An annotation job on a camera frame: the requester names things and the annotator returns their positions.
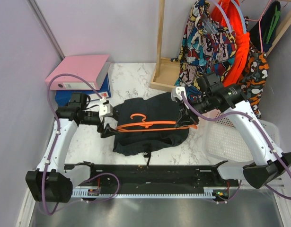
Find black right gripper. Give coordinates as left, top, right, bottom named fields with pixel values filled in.
left=175, top=94, right=214, bottom=127

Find dark navy shorts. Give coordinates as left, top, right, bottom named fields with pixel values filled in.
left=113, top=92, right=189, bottom=159

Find orange hanger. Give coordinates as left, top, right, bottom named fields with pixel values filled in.
left=116, top=113, right=198, bottom=133

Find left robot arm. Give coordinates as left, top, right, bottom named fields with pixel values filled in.
left=26, top=92, right=119, bottom=203

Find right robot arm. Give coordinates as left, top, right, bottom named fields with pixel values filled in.
left=171, top=73, right=291, bottom=189

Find comic print shorts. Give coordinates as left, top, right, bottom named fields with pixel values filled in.
left=175, top=0, right=228, bottom=101

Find camouflage print shorts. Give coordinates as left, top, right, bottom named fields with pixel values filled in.
left=237, top=43, right=269, bottom=119

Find orange shorts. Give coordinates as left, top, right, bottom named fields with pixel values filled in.
left=211, top=0, right=250, bottom=87

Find light blue hanger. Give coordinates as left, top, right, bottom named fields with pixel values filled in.
left=231, top=0, right=247, bottom=34

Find navy ribbed shorts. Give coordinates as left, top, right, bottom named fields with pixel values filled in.
left=249, top=0, right=281, bottom=52

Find lilac hanger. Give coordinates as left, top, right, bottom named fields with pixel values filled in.
left=208, top=0, right=233, bottom=33

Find pink hanger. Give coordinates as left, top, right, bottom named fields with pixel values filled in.
left=249, top=0, right=277, bottom=52

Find green hanger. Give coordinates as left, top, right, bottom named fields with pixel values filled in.
left=264, top=5, right=281, bottom=44

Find white plastic basket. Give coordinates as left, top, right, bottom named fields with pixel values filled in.
left=203, top=115, right=281, bottom=166

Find wooden clothes rack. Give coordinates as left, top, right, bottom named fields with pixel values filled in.
left=150, top=0, right=291, bottom=92

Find blue binder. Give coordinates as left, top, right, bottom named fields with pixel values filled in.
left=55, top=74, right=111, bottom=106

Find pink binder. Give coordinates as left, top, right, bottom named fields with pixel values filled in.
left=45, top=54, right=111, bottom=90

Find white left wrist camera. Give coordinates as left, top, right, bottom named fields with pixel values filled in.
left=99, top=97, right=113, bottom=118

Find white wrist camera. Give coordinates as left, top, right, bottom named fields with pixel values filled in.
left=171, top=87, right=187, bottom=102
left=99, top=97, right=113, bottom=118

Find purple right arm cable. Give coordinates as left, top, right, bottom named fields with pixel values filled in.
left=180, top=91, right=291, bottom=199

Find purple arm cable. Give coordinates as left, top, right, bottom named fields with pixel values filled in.
left=180, top=91, right=291, bottom=199
left=41, top=73, right=107, bottom=216

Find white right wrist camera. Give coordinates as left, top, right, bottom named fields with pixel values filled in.
left=171, top=87, right=187, bottom=102

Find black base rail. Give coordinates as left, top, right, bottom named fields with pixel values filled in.
left=64, top=162, right=240, bottom=196

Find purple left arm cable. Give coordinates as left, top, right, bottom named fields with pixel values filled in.
left=41, top=73, right=107, bottom=216

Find white cable duct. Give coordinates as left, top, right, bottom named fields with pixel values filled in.
left=71, top=187, right=228, bottom=200

